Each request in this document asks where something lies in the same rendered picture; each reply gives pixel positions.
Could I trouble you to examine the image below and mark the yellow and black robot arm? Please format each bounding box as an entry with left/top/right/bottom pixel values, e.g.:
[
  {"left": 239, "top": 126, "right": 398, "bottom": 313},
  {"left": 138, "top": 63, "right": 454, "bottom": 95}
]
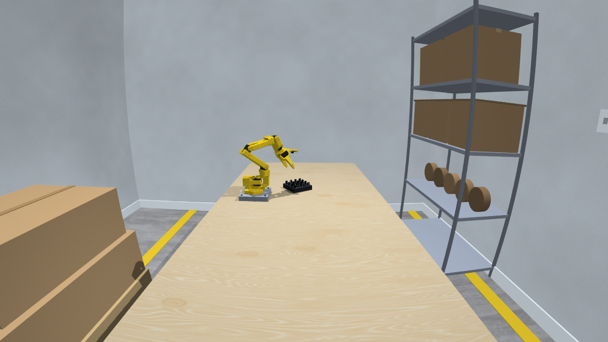
[{"left": 239, "top": 135, "right": 283, "bottom": 195}]

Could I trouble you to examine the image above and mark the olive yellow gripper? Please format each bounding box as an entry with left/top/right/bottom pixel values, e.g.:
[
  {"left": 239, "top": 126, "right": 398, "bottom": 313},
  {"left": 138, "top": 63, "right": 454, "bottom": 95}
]
[{"left": 275, "top": 148, "right": 298, "bottom": 169}]

